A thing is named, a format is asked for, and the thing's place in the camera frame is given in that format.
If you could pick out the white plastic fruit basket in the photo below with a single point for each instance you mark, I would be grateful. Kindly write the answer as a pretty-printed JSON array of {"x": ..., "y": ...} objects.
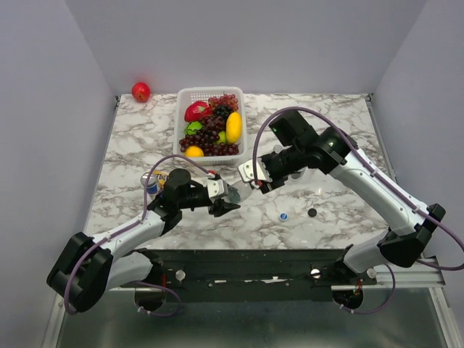
[{"x": 188, "y": 96}]

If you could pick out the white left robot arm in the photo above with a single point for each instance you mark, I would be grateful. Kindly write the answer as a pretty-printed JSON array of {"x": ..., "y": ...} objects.
[{"x": 90, "y": 265}]

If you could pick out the black bottle cap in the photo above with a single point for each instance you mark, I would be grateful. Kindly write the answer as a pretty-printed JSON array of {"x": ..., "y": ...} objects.
[{"x": 312, "y": 212}]

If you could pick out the clear bottle dark label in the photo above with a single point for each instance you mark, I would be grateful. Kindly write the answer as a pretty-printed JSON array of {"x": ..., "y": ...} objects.
[{"x": 297, "y": 175}]

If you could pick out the yellow M&M candy bag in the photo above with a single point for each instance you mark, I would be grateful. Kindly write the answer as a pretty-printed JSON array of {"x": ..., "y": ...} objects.
[{"x": 160, "y": 178}]

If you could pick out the red apple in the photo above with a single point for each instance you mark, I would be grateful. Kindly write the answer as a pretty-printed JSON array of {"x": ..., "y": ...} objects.
[{"x": 141, "y": 92}]

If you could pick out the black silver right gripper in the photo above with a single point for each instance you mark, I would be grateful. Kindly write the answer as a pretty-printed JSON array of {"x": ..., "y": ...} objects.
[{"x": 269, "y": 180}]

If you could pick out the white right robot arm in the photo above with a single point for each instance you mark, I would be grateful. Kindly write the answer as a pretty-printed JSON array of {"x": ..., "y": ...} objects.
[{"x": 411, "y": 222}]

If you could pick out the yellow mango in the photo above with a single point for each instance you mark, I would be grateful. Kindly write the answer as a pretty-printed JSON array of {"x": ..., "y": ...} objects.
[{"x": 233, "y": 128}]

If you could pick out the clear plastic bottle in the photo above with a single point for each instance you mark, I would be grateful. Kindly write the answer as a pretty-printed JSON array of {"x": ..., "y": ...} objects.
[{"x": 239, "y": 192}]

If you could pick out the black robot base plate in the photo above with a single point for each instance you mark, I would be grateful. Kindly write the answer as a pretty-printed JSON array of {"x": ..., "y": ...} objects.
[{"x": 249, "y": 275}]

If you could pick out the dark grape bunch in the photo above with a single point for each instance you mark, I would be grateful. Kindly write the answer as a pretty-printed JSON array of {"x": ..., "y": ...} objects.
[{"x": 223, "y": 111}]

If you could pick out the red dragon fruit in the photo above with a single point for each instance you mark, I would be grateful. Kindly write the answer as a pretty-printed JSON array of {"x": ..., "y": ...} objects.
[{"x": 197, "y": 111}]

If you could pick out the red grape bunch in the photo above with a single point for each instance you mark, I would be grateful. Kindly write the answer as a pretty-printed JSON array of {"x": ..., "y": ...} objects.
[{"x": 211, "y": 139}]

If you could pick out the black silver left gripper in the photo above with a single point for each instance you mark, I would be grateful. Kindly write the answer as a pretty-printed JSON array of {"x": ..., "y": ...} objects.
[{"x": 222, "y": 208}]

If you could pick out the red bull can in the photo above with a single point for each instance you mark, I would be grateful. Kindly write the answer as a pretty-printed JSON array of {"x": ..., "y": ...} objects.
[{"x": 151, "y": 183}]

